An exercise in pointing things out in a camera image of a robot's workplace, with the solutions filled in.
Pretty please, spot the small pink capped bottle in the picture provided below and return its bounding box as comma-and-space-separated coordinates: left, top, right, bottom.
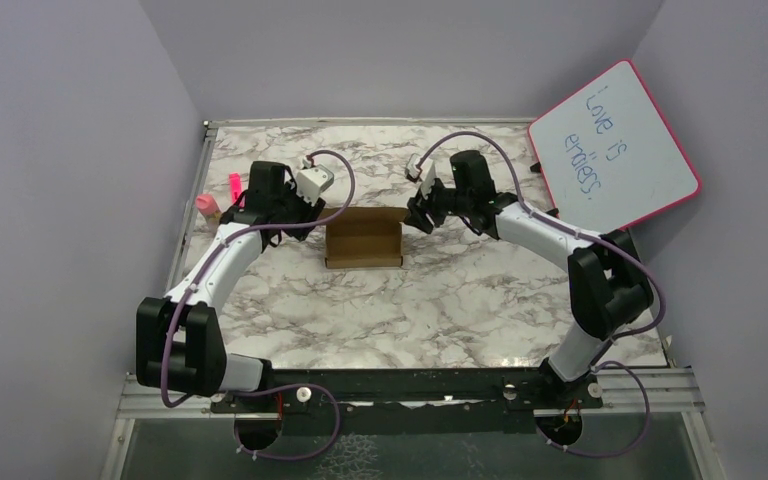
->
194, 193, 222, 229

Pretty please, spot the pink highlighter marker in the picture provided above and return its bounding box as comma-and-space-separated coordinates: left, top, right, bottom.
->
228, 172, 243, 204

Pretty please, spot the brown cardboard box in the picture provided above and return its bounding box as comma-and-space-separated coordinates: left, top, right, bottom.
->
324, 207, 408, 270

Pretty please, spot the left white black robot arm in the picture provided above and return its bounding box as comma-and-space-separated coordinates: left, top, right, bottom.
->
136, 161, 334, 411

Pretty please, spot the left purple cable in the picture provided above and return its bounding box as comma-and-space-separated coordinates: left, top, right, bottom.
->
159, 149, 357, 463

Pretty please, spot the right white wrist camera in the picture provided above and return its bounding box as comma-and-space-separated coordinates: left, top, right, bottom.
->
404, 155, 437, 198

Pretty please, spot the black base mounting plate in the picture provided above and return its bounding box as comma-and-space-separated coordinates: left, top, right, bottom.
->
210, 367, 603, 436

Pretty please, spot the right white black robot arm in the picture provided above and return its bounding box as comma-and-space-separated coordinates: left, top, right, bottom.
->
404, 150, 654, 407

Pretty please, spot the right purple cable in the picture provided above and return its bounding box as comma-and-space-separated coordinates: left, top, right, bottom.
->
417, 131, 667, 460

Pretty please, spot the purple cable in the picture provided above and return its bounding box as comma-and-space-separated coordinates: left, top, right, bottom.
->
159, 149, 357, 463
417, 131, 667, 460

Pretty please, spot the aluminium extrusion frame rail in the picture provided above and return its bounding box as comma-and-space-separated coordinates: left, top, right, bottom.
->
116, 372, 707, 421

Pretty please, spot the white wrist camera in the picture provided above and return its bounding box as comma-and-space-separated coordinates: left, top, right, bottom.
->
295, 157, 334, 205
404, 155, 437, 198

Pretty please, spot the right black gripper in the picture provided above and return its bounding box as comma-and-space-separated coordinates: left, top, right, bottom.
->
404, 172, 472, 234

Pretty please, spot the pink framed whiteboard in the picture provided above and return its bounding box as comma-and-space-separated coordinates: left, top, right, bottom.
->
528, 59, 701, 232

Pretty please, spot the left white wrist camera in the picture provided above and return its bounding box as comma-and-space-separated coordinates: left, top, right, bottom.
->
295, 157, 334, 205

